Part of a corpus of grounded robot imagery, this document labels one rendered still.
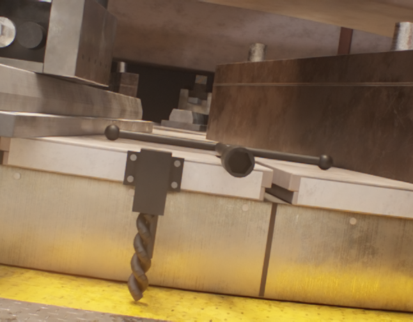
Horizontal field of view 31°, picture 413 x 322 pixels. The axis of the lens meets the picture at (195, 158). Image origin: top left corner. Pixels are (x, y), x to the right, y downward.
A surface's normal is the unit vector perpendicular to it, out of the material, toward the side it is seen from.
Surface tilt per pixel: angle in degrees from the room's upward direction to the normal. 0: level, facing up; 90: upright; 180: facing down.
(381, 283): 90
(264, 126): 90
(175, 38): 90
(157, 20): 90
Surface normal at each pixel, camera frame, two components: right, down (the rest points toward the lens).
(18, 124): 0.99, 0.15
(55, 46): -0.08, 0.04
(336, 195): 0.18, 0.07
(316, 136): -0.94, -0.12
